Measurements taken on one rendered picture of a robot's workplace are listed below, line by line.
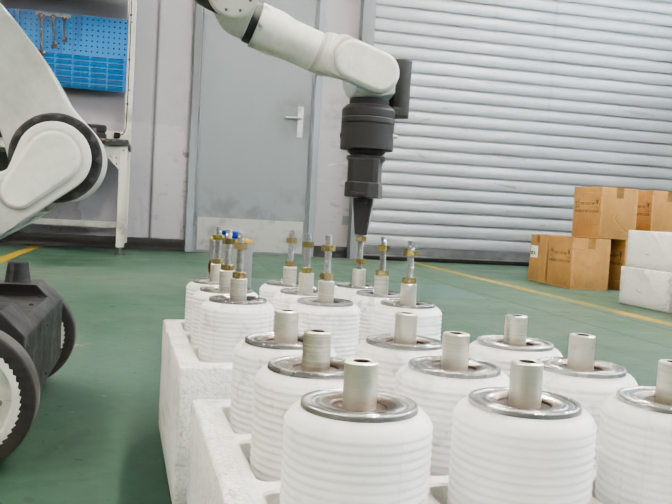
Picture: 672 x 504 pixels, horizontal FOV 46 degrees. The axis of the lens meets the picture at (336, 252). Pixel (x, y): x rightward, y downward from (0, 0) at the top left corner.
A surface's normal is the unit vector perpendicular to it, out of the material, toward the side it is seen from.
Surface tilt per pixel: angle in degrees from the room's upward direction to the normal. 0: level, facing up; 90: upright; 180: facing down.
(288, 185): 90
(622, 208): 90
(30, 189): 90
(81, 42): 90
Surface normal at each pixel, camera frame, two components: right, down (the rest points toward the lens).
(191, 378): 0.26, 0.07
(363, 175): -0.13, 0.04
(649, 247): -0.96, -0.04
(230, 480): 0.06, -1.00
